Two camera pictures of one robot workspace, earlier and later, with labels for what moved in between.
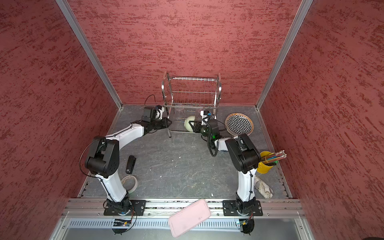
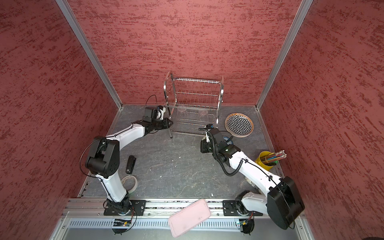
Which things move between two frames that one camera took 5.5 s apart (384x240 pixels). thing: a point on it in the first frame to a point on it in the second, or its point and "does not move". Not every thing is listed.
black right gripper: [196, 128] to [203, 143]
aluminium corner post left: [89, 50] does not move
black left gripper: [165, 123] does not move
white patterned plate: [238, 123] does not move
